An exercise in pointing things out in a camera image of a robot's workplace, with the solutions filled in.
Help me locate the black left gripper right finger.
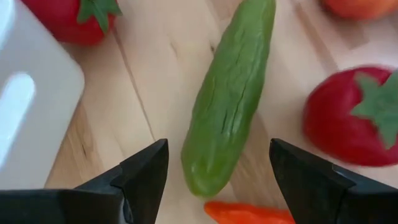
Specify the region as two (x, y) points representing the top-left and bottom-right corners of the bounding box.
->
(269, 138), (398, 224)

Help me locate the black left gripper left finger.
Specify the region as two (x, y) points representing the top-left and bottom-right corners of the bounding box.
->
(0, 138), (170, 224)

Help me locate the red toy tomato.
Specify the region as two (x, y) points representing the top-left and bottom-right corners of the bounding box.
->
(302, 66), (398, 167)
(21, 0), (123, 47)

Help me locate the long green toy cucumber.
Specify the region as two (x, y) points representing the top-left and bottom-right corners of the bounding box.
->
(180, 0), (277, 198)

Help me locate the red chili pepper lower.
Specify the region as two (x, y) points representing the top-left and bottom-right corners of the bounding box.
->
(203, 200), (296, 224)

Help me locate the white plastic bin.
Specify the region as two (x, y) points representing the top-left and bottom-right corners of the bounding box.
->
(0, 0), (85, 190)

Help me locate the orange toy bell pepper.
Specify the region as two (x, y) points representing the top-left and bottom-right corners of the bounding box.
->
(322, 0), (398, 20)

